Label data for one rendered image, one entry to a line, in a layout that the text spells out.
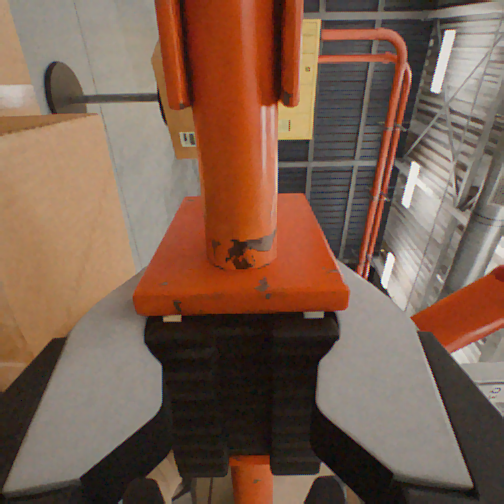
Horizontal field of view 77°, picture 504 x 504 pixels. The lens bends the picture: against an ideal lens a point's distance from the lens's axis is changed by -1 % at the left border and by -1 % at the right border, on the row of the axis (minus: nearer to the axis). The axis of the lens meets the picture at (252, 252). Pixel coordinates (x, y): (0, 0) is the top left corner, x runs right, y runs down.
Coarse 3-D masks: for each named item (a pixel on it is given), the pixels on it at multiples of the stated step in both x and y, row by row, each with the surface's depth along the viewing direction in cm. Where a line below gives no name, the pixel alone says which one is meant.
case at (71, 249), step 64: (0, 128) 19; (64, 128) 22; (0, 192) 16; (64, 192) 22; (0, 256) 16; (64, 256) 22; (128, 256) 34; (0, 320) 16; (64, 320) 22; (0, 384) 16
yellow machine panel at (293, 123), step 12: (312, 24) 591; (312, 36) 602; (312, 48) 613; (312, 60) 624; (312, 72) 636; (300, 84) 650; (312, 84) 649; (300, 96) 660; (312, 96) 661; (288, 108) 673; (300, 108) 673; (312, 108) 674; (288, 120) 686; (300, 120) 687; (312, 120) 687; (288, 132) 700; (300, 132) 701
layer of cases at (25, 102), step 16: (0, 0) 68; (0, 16) 68; (0, 32) 68; (16, 32) 73; (0, 48) 68; (16, 48) 73; (0, 64) 68; (16, 64) 73; (0, 80) 68; (16, 80) 73; (0, 96) 68; (16, 96) 73; (32, 96) 78; (0, 112) 68; (16, 112) 73; (32, 112) 78
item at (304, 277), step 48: (192, 240) 11; (288, 240) 11; (144, 288) 9; (192, 288) 9; (240, 288) 8; (288, 288) 8; (336, 288) 8; (192, 336) 8; (240, 336) 9; (288, 336) 8; (336, 336) 8; (192, 384) 9; (240, 384) 10; (288, 384) 9; (192, 432) 10; (240, 432) 11; (288, 432) 10
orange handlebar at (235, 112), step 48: (192, 0) 6; (240, 0) 6; (288, 0) 6; (192, 48) 7; (240, 48) 7; (288, 48) 7; (192, 96) 8; (240, 96) 7; (288, 96) 7; (240, 144) 8; (240, 192) 8; (240, 240) 9; (240, 480) 15
